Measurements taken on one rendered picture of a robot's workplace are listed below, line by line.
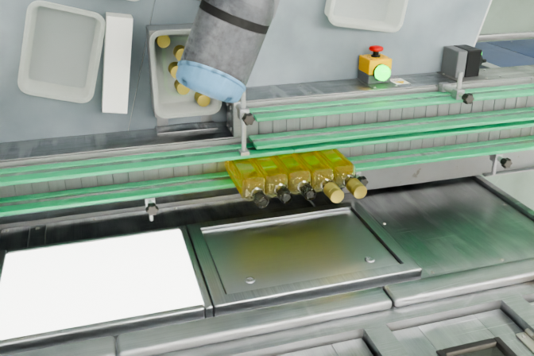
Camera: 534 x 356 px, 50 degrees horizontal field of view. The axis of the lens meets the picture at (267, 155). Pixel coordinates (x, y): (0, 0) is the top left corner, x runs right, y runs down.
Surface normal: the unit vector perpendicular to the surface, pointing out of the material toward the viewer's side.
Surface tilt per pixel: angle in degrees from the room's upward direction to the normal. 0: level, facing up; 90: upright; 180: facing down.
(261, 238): 90
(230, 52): 5
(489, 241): 90
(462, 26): 0
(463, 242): 91
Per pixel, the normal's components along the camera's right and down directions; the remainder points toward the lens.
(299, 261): 0.00, -0.92
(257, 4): 0.53, 0.32
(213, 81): 0.03, 0.39
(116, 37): 0.29, 0.37
